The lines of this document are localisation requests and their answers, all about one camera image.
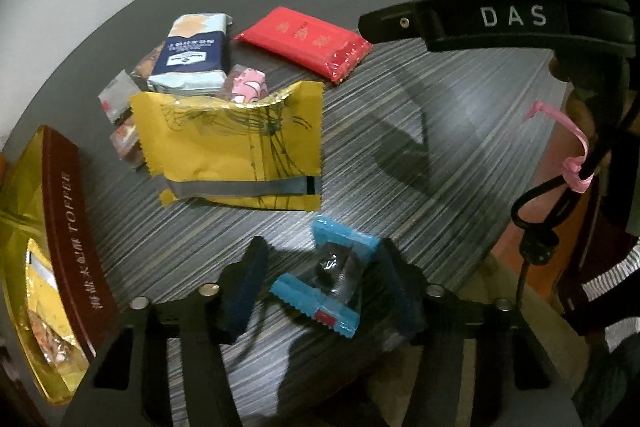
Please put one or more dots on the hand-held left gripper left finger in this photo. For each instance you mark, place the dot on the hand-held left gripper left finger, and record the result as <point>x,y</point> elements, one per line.
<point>244,289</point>

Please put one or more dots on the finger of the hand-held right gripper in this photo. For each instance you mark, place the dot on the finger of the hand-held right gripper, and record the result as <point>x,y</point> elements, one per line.
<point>395,23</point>

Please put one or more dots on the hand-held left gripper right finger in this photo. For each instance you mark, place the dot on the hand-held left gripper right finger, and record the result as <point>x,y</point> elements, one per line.
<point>400,297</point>

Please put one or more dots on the blue dark candy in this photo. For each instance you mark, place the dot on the blue dark candy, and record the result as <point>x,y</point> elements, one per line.
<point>325,279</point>

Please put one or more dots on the yellow snack packet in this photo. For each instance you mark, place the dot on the yellow snack packet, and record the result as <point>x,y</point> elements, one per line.
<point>225,147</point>

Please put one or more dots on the gold and brown candy box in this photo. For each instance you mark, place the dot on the gold and brown candy box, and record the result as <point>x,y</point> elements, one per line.
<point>60,227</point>

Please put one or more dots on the blue soda cracker packet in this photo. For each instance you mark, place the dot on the blue soda cracker packet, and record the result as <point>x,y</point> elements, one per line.
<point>192,52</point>

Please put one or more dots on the person's right hand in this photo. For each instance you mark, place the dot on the person's right hand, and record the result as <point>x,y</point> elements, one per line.
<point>575,112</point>

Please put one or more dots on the red snack packet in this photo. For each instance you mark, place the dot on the red snack packet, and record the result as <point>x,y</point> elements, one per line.
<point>305,39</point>

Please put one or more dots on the pink ribbon tie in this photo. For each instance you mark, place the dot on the pink ribbon tie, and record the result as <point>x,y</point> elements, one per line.
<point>575,157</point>

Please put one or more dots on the pink printed candy wrapper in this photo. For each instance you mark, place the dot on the pink printed candy wrapper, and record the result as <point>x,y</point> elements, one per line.
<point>247,84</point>

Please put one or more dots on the clear fried twist snack packet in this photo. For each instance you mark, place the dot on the clear fried twist snack packet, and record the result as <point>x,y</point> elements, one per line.
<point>122,142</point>

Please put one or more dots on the person's dark striped clothing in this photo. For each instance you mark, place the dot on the person's dark striped clothing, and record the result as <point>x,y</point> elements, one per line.
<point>610,287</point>

